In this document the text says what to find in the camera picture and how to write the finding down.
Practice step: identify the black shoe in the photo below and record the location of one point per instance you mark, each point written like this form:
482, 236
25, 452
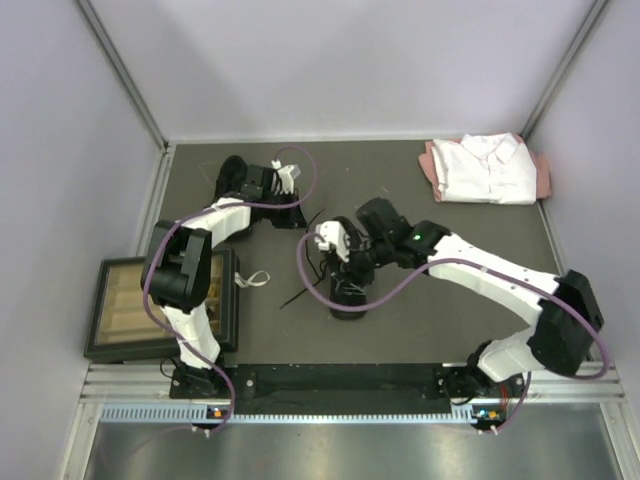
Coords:
348, 280
231, 176

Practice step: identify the black framed compartment box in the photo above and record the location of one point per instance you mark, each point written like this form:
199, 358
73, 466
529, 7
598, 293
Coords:
120, 329

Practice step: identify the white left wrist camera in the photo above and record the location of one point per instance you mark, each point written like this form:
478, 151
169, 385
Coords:
285, 176

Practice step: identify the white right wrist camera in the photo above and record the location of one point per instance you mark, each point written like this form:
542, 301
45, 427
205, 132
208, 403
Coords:
333, 237

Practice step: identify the pink folded cloth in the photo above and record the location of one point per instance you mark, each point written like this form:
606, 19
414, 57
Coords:
542, 175

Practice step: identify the white folded shirt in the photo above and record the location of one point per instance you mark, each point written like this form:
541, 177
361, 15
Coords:
482, 170

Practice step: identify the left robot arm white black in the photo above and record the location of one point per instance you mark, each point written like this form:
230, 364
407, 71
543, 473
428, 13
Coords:
177, 271

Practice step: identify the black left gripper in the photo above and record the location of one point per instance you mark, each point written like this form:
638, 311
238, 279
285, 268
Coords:
293, 219

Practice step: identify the white ribbon loop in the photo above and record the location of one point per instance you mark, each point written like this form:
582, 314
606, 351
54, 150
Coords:
255, 280

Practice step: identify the white slotted cable duct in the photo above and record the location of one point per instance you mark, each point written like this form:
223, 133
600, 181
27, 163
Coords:
205, 414

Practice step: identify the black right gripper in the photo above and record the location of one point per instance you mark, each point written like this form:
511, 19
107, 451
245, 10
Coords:
352, 269

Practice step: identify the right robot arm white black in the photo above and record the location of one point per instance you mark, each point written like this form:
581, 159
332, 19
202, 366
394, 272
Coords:
560, 311

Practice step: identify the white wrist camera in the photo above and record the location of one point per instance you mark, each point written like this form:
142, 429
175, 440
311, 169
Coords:
333, 237
285, 176

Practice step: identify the black base plate strip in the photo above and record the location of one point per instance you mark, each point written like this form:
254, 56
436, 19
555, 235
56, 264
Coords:
340, 389

